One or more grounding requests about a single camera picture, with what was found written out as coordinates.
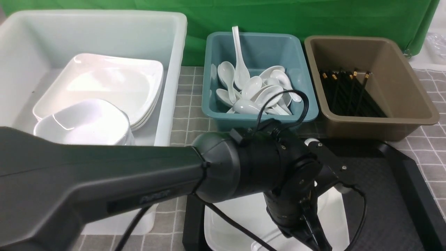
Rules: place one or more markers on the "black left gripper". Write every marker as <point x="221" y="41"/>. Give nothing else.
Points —
<point x="292" y="203"/>

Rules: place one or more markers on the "large white rice plate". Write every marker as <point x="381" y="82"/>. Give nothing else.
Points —
<point x="250" y="212"/>

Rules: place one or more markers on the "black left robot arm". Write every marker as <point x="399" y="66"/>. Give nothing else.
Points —
<point x="50" y="191"/>

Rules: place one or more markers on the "middle white square plate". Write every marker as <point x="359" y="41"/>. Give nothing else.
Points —
<point x="150" y="115"/>

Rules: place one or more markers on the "top white square plate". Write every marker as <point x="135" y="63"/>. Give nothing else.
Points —
<point x="132" y="85"/>

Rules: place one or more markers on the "black serving tray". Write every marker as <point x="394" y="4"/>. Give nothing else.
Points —
<point x="402" y="214"/>

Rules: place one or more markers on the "grey checkered tablecloth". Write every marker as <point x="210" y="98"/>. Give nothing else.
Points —
<point x="425" y="145"/>

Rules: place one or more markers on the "black chopsticks with gold tips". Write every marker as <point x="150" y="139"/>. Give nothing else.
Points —
<point x="347" y="96"/>

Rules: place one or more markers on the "pile of white soup spoons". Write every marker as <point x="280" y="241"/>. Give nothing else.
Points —
<point x="270" y="90"/>

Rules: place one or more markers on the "brown plastic bin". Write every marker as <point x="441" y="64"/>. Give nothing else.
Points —
<point x="392" y="84"/>

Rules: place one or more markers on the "upright white soup spoon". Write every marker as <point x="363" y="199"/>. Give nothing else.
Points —
<point x="241" y="74"/>

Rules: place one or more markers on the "teal plastic bin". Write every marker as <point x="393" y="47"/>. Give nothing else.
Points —
<point x="260" y="51"/>

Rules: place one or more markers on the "green backdrop cloth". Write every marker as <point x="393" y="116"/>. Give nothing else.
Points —
<point x="403" y="21"/>

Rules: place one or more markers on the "top small white bowl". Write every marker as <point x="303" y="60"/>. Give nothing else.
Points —
<point x="90" y="122"/>

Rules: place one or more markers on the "large white plastic bin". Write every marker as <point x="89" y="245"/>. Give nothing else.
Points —
<point x="37" y="44"/>

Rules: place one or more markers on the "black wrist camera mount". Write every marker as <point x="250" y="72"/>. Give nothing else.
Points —
<point x="334" y="173"/>

